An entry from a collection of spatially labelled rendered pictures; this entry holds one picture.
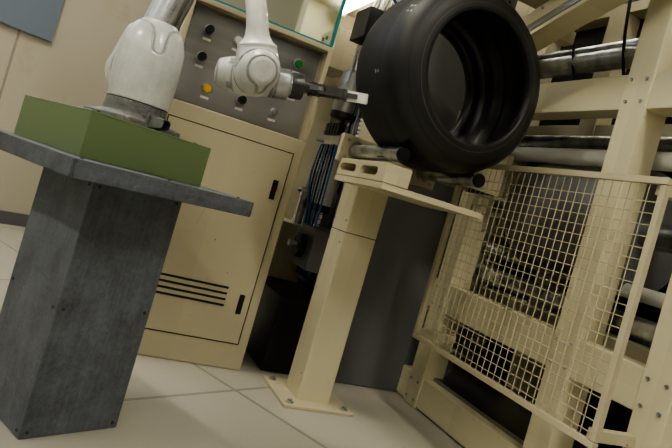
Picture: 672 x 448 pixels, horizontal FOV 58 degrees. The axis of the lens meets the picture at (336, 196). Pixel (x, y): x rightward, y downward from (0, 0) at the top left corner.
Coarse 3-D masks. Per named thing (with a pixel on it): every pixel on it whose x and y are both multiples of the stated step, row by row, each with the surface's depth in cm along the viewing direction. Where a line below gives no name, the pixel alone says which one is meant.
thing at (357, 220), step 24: (360, 192) 215; (336, 216) 224; (360, 216) 216; (336, 240) 218; (360, 240) 217; (336, 264) 214; (360, 264) 218; (336, 288) 215; (360, 288) 219; (312, 312) 221; (336, 312) 216; (312, 336) 215; (336, 336) 217; (312, 360) 214; (336, 360) 218; (288, 384) 223; (312, 384) 215
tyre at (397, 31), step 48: (432, 0) 175; (480, 0) 179; (384, 48) 177; (480, 48) 213; (528, 48) 190; (384, 96) 177; (480, 96) 217; (528, 96) 191; (384, 144) 191; (432, 144) 177; (480, 144) 210
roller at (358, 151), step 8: (352, 152) 208; (360, 152) 201; (368, 152) 196; (376, 152) 190; (384, 152) 185; (392, 152) 180; (400, 152) 178; (408, 152) 179; (384, 160) 189; (392, 160) 182; (400, 160) 178
